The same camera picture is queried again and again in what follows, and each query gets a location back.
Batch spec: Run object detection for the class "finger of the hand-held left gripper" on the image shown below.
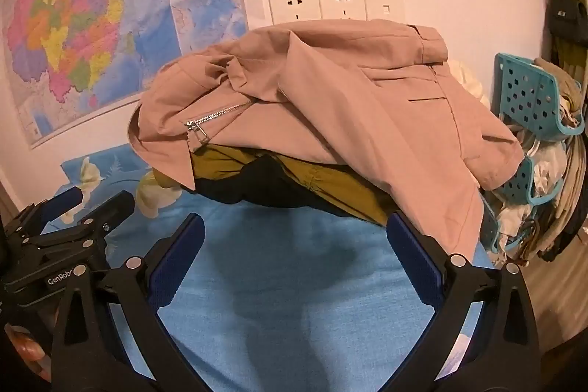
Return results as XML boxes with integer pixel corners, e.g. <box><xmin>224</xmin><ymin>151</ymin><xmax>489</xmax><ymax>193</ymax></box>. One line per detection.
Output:
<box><xmin>39</xmin><ymin>187</ymin><xmax>95</xmax><ymax>233</ymax></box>
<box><xmin>76</xmin><ymin>191</ymin><xmax>137</xmax><ymax>237</ymax></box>

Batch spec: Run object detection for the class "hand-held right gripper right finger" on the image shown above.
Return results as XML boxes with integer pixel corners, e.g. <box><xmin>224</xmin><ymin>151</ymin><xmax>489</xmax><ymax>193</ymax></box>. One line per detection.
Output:
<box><xmin>386</xmin><ymin>211</ymin><xmax>541</xmax><ymax>392</ymax></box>

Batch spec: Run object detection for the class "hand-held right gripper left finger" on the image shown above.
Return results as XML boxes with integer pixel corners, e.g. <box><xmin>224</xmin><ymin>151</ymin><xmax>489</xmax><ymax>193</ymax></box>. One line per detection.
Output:
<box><xmin>50</xmin><ymin>213</ymin><xmax>207</xmax><ymax>392</ymax></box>

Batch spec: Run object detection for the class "pink zip jacket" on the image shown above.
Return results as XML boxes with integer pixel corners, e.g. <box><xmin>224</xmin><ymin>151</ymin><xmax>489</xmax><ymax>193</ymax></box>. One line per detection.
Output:
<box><xmin>129</xmin><ymin>19</ymin><xmax>525</xmax><ymax>266</ymax></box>

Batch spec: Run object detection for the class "person's left hand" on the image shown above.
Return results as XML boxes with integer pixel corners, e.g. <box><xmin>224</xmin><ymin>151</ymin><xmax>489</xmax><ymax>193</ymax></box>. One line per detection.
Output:
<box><xmin>4</xmin><ymin>324</ymin><xmax>54</xmax><ymax>380</ymax></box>

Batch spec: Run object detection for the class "black garment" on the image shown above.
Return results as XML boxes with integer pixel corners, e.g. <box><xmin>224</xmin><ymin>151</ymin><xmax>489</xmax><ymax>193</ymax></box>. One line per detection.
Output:
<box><xmin>195</xmin><ymin>155</ymin><xmax>351</xmax><ymax>219</ymax></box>

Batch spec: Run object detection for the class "blue floral bedsheet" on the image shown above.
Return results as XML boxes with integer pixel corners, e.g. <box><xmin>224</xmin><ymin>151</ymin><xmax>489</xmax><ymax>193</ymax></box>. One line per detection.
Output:
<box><xmin>41</xmin><ymin>144</ymin><xmax>488</xmax><ymax>392</ymax></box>

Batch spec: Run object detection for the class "olive green garment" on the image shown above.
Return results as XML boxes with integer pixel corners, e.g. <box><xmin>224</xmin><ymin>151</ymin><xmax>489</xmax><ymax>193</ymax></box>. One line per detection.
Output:
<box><xmin>190</xmin><ymin>144</ymin><xmax>391</xmax><ymax>228</ymax></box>

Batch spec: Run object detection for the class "teal plastic laundry basket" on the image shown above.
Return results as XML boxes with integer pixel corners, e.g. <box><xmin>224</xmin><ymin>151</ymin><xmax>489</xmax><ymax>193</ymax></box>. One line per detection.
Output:
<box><xmin>496</xmin><ymin>57</ymin><xmax>588</xmax><ymax>266</ymax></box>

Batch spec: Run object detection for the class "cream garment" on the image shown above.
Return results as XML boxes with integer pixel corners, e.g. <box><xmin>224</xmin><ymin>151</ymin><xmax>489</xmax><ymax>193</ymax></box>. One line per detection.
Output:
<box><xmin>448</xmin><ymin>59</ymin><xmax>492</xmax><ymax>112</ymax></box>

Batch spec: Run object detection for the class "black handbag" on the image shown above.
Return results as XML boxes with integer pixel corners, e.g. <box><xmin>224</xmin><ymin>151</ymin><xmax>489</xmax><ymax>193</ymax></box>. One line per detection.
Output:
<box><xmin>549</xmin><ymin>0</ymin><xmax>588</xmax><ymax>44</ymax></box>

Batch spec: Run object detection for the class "colourful wall map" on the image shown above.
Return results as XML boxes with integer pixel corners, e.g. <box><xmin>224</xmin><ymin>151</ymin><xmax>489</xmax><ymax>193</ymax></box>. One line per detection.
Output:
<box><xmin>0</xmin><ymin>0</ymin><xmax>251</xmax><ymax>150</ymax></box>

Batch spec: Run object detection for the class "white wall switch plate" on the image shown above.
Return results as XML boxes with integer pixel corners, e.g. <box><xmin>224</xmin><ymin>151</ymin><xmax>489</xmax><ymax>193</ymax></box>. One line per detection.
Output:
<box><xmin>364</xmin><ymin>0</ymin><xmax>405</xmax><ymax>22</ymax></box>

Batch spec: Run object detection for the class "white wall socket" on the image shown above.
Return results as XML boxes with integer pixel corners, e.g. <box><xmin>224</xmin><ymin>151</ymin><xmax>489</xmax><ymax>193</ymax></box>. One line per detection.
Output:
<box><xmin>318</xmin><ymin>0</ymin><xmax>367</xmax><ymax>21</ymax></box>
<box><xmin>269</xmin><ymin>0</ymin><xmax>321</xmax><ymax>26</ymax></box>

